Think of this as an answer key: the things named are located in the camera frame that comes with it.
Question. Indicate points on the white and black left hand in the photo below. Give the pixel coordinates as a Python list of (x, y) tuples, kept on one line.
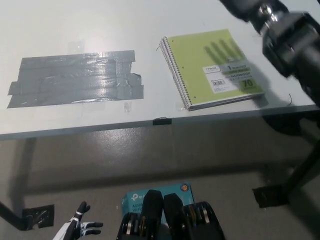
[(67, 228)]

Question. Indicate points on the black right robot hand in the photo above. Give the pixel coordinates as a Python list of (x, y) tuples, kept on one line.
[(242, 8)]

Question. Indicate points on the green spiral notebook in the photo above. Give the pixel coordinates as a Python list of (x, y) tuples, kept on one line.
[(195, 62)]

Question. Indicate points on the black robot body blocks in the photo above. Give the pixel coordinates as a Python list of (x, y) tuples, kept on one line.
[(172, 221)]

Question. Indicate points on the black table leg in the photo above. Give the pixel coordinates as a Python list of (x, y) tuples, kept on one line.
[(11, 215), (302, 172)]

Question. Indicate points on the teal router box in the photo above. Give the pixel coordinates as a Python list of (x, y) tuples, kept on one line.
[(133, 200)]

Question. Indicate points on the purple spiral notebook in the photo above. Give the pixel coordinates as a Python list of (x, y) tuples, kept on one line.
[(212, 104)]

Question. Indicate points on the clear tape piece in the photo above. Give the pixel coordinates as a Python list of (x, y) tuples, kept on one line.
[(128, 107)]

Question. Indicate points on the small black tape strip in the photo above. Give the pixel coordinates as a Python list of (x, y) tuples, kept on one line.
[(162, 121)]

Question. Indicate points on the large black floor tape patch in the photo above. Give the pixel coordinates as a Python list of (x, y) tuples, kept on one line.
[(270, 197)]

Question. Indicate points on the grey duct tape patch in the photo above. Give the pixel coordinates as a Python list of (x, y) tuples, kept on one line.
[(72, 78)]

